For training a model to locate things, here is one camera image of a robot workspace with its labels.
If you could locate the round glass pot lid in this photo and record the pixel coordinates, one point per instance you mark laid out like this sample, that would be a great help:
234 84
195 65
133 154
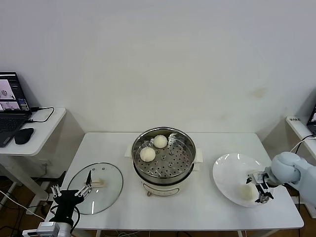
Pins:
108 197

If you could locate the cream electric cooker pot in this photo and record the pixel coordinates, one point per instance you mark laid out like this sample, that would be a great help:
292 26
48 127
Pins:
163 188

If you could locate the light blue right robot arm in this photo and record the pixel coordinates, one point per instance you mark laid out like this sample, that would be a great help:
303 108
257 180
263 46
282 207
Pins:
286 168

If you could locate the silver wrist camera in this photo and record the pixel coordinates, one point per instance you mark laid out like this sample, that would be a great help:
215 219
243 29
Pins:
48 228
258 178

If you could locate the white side table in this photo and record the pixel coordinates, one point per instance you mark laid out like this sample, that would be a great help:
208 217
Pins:
47 138
300 128

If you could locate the white wall socket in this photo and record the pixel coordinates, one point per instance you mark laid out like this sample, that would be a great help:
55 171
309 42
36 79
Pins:
45 163

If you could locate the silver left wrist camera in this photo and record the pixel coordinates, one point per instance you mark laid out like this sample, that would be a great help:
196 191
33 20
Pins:
48 228

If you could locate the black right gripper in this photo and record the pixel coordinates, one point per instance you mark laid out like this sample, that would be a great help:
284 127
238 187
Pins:
261 188

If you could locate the black open laptop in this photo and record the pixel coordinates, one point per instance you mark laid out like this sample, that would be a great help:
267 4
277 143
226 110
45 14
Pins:
12 123
313 116

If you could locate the white round plate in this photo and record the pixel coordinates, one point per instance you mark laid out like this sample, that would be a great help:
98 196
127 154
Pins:
229 172

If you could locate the small printed label sticker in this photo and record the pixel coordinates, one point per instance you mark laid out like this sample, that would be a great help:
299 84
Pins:
295 119

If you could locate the stainless steel steamer basket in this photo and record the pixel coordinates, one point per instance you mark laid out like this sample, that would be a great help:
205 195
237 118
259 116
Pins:
175 163

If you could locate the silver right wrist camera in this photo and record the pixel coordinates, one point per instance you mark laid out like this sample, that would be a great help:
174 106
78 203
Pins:
258 178

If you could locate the black computer mouse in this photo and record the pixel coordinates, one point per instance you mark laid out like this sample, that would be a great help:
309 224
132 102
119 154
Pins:
24 135

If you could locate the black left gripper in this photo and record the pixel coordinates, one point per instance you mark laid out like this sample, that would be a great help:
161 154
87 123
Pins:
67 202

